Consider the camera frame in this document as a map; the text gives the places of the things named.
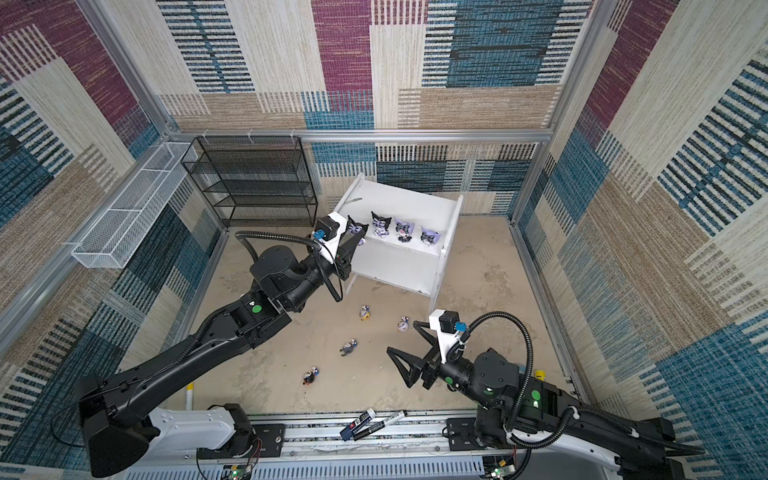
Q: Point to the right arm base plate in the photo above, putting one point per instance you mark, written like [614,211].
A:
[461,434]

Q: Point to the black white marker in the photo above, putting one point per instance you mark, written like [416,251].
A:
[377,426]

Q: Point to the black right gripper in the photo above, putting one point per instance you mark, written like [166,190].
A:
[416,365]

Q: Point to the striped purple Kuromi figure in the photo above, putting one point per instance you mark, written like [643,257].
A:
[381,225]

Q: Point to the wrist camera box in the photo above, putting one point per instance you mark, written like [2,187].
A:
[327,232]
[451,334]

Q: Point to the black wire mesh shelf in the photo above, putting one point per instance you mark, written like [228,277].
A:
[253,181]

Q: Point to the white wire mesh basket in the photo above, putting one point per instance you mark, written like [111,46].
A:
[114,238]

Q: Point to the white two-tier shelf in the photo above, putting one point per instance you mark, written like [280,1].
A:
[412,266]

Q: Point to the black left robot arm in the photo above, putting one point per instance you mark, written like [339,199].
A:
[121,418]

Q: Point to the grey purple Kuromi figure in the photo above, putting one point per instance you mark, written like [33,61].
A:
[348,347]

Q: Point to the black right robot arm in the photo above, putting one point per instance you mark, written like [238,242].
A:
[519,412]

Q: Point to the yellow white marker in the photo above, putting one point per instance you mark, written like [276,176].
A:
[189,396]

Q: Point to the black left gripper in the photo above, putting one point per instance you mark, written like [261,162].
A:
[343,257]

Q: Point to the yellow Doraemon figure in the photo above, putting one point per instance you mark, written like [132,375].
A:
[365,312]

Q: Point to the black marker blue label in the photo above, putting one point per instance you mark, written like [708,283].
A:
[360,422]

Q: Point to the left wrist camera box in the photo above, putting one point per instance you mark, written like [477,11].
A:
[327,232]

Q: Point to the small white purple figure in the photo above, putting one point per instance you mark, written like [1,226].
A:
[403,324]

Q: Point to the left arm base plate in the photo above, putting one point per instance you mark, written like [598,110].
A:
[268,441]

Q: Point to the purple hood Kuromi figure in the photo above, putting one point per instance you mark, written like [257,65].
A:
[430,237]

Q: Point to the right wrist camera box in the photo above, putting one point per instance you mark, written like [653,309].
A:
[451,334]

